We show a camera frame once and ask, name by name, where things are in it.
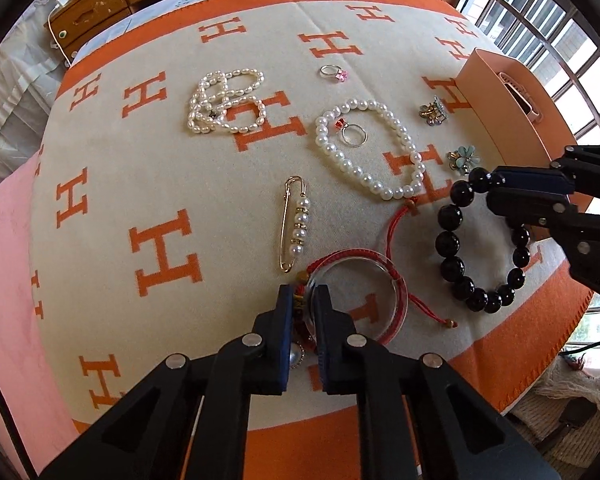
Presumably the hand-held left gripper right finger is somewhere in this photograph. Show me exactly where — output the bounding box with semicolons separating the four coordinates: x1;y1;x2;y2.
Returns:
310;284;561;480

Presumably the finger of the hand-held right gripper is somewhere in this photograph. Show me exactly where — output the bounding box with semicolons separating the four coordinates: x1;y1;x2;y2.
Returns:
486;187;600;253
492;144;600;202

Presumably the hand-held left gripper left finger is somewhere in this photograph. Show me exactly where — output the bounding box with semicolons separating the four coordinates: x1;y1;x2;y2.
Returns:
39;284;295;480

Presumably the black bead bracelet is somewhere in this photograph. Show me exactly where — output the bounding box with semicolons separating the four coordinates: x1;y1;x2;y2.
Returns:
435;167;533;313

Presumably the clear plastic bangle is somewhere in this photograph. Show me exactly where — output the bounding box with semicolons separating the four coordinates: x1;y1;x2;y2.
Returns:
305;255;410;346

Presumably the pink storage box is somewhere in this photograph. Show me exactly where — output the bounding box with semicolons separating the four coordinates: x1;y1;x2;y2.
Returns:
454;48;593;211

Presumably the crystal cluster brooch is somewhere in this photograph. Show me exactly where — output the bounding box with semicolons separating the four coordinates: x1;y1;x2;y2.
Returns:
419;96;448;129

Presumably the red cord bracelet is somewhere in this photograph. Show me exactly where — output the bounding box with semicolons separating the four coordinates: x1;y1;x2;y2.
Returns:
295;199;458;332

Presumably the large white pearl bracelet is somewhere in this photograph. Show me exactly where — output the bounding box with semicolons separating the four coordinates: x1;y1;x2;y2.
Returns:
314;99;427;202

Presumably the pale blue flower brooch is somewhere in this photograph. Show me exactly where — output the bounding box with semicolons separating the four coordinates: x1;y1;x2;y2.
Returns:
446;145;481;176

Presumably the white fringed rug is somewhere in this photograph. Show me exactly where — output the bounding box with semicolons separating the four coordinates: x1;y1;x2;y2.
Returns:
510;355;600;466

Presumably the gold pearl safety pin brooch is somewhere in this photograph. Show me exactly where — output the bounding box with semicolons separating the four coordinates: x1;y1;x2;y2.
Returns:
279;175;312;274

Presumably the window grille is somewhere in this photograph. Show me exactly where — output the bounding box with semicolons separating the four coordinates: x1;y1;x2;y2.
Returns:
455;0;600;147

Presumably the orange and beige patterned blanket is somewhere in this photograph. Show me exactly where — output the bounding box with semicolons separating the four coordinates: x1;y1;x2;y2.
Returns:
30;0;595;480

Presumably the pink bedsheet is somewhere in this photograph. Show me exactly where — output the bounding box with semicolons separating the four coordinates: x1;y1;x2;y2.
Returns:
0;150;81;480

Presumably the lace covered piano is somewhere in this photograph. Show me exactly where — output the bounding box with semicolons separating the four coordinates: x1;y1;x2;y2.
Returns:
0;0;73;196

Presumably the wooden desk with drawers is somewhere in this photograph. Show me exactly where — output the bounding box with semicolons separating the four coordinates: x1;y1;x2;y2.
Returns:
47;0;358;63

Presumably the pink strap watch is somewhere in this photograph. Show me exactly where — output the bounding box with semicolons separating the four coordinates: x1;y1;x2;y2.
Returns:
497;72;543;125

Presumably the silver ring with red stone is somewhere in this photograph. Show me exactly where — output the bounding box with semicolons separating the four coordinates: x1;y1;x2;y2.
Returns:
334;119;368;148

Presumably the small pearl necklace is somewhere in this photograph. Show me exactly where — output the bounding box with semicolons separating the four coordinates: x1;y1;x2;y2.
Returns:
186;69;267;136

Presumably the white power cable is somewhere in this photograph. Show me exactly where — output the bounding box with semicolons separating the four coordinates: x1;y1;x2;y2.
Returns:
45;6;72;67

